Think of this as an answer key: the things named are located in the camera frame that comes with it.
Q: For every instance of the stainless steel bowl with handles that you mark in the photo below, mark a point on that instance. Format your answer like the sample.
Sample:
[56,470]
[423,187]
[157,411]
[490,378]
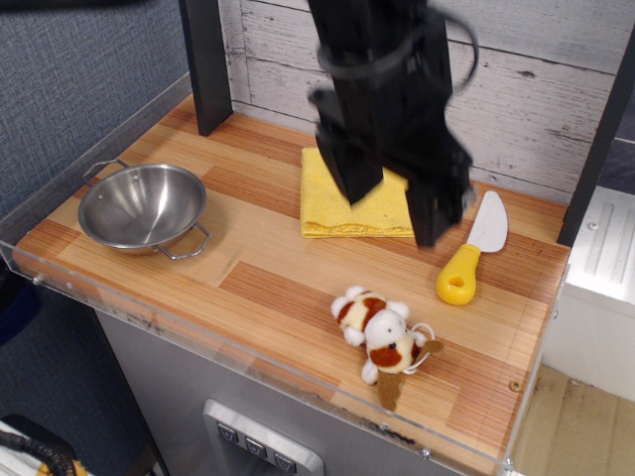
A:
[142,209]

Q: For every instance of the black vertical post right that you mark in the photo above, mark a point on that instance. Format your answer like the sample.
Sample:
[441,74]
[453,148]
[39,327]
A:
[603,43]

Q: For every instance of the white side shelf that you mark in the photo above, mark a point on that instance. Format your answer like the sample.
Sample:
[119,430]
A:
[591,337]

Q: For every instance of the white and brown plush toy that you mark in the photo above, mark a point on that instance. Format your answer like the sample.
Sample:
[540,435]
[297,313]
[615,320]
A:
[394,350]

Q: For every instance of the black vertical post left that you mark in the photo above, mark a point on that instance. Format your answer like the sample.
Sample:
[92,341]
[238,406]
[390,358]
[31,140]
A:
[207,63]

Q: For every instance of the silver toy kitchen cabinet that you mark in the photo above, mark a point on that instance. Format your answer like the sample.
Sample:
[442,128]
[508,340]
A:
[171,384]

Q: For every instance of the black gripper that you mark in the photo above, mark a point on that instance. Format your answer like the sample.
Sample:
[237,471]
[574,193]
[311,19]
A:
[395,118]

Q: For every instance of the silver button control panel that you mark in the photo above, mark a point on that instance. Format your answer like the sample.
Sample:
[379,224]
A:
[260,441]

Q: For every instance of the folded yellow cloth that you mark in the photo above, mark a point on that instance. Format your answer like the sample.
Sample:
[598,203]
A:
[326,213]

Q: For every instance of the yellow handled white knife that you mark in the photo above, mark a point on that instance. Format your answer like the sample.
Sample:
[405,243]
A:
[457,282]

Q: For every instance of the black vertical post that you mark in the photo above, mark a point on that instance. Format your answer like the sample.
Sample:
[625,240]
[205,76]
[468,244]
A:
[603,43]
[207,63]

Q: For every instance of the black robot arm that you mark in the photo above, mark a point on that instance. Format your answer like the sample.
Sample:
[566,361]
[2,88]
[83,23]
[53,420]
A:
[357,37]

